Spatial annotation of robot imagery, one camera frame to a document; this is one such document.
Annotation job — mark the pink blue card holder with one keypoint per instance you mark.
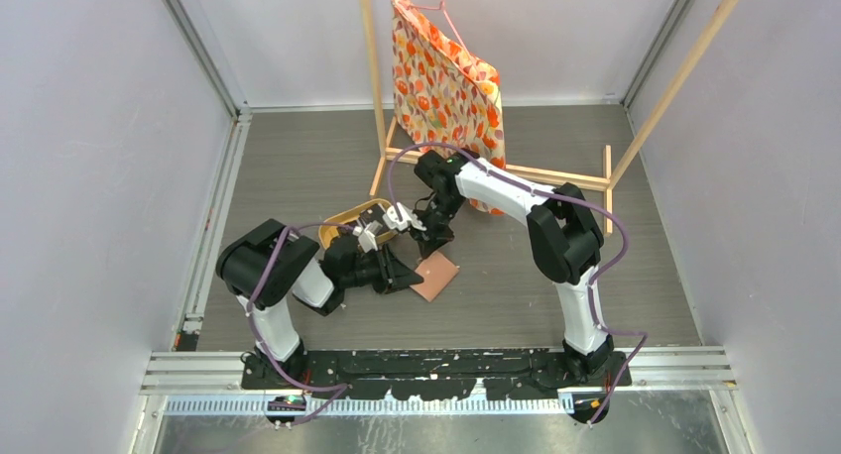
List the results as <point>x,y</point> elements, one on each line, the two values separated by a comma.
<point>437,272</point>

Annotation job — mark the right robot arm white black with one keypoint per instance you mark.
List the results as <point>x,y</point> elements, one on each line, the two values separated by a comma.
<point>564,237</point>

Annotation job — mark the wooden hanging rack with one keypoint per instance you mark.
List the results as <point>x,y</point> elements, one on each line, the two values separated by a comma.
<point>612,173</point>

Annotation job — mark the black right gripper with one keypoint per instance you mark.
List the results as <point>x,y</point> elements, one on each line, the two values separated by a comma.
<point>429,240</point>

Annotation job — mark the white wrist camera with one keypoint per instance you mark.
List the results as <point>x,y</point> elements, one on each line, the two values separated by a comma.
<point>367,235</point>
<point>398,217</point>

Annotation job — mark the pink wire hanger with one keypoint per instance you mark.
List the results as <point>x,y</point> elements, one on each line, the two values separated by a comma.
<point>441,8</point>

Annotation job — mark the yellow oval card tray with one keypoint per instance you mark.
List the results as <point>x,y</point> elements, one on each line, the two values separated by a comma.
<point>333,225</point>

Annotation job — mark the orange floral fabric bag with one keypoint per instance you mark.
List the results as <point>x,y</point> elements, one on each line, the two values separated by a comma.
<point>442,92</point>

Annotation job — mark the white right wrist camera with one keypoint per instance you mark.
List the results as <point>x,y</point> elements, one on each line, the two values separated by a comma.
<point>398,217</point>

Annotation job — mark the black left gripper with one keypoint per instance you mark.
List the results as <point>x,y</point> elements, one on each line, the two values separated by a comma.
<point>392,276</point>

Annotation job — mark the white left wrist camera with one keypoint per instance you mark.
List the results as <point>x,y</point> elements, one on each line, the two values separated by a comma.
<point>367,235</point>

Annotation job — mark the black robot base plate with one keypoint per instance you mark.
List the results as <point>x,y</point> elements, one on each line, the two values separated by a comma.
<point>535,373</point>

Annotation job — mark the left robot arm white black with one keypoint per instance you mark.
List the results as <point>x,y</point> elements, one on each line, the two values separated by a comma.
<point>274,263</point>

